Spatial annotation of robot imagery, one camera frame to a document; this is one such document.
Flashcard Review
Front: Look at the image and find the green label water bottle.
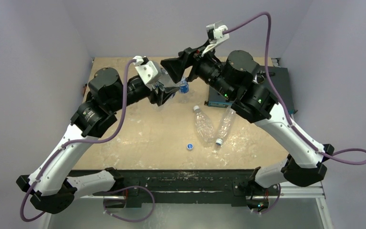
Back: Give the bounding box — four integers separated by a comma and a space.
154, 68, 178, 92

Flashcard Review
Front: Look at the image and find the clear bottle white cap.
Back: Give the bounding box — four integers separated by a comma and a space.
193, 105, 215, 146

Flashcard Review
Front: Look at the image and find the blue white bottle cap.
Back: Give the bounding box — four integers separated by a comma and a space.
186, 144, 193, 150

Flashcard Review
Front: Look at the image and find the blue label Pocari bottle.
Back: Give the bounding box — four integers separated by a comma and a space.
179, 77, 190, 94

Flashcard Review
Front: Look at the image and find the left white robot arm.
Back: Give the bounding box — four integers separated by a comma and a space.
16, 64, 181, 214

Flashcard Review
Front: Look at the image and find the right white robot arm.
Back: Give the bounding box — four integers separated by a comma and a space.
161, 48, 334, 194

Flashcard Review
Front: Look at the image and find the clear bottle blue cap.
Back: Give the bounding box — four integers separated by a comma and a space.
215, 107, 236, 146

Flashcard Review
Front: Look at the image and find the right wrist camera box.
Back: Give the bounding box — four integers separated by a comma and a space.
201, 21, 230, 57

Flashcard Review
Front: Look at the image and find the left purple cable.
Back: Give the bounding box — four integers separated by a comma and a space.
19, 58, 138, 222

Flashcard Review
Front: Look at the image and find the dark network switch box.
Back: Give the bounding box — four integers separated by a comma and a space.
204, 66, 298, 115

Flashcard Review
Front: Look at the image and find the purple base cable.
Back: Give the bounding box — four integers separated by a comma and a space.
102, 184, 156, 222

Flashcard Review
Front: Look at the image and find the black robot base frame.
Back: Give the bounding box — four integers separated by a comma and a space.
75, 169, 282, 209

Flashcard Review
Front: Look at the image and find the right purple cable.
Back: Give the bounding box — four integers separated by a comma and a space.
223, 11, 366, 166

